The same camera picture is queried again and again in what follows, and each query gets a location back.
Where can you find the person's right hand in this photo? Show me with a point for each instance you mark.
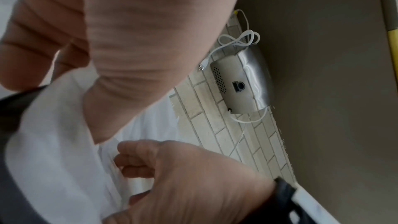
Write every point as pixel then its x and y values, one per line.
pixel 202 188

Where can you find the person's left hand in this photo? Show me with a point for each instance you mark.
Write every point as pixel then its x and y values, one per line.
pixel 140 33

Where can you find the clear plastic bag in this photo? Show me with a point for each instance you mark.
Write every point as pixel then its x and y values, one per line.
pixel 56 156

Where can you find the brown partition panel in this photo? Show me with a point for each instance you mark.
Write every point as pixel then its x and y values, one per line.
pixel 326 95

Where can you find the yellow edge strip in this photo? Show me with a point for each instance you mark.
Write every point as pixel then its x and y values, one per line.
pixel 393 53

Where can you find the steel wall dispenser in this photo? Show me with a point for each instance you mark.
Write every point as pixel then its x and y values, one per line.
pixel 242 90

